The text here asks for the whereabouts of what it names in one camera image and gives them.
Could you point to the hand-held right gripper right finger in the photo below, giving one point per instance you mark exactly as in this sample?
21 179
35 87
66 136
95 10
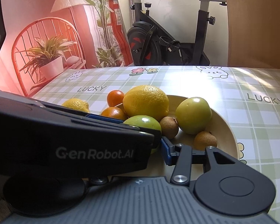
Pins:
166 151

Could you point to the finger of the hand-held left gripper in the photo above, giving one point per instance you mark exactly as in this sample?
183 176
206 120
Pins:
102 118
156 137

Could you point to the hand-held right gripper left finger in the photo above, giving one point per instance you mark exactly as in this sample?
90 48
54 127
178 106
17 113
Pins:
98 180

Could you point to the brown longan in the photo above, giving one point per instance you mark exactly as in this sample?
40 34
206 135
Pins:
169 127
205 140

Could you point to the green round fruit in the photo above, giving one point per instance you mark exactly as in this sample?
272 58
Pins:
142 122

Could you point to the large yellow lemon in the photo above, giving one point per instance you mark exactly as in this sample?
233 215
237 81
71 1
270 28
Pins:
145 102

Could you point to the cream round plate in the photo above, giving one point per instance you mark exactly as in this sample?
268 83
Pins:
224 133

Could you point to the small orange tangerine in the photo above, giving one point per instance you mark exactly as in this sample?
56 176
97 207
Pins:
115 98

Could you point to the small yellow lemon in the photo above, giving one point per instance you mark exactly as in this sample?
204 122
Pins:
75 105

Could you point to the yellow-green round fruit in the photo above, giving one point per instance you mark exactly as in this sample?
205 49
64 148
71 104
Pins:
193 115

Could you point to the green plaid tablecloth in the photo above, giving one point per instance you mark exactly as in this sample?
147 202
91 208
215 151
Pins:
235 121

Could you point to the black exercise bike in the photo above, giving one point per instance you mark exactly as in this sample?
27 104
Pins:
149 42

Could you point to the printed backdrop cloth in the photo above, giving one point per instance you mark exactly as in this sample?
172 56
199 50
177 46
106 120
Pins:
37 0

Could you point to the wooden panel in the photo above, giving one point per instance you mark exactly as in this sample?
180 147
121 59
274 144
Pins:
259 28

